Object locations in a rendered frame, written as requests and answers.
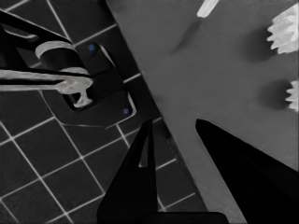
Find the white toothed gear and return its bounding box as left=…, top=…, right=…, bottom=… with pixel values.
left=284, top=78, right=299, bottom=113
left=266, top=3, right=299, bottom=56

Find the small white T-shaped piece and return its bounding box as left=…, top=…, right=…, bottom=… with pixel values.
left=195, top=0, right=221, bottom=19

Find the dark robot body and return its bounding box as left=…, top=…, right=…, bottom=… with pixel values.
left=0, top=7, right=138, bottom=130

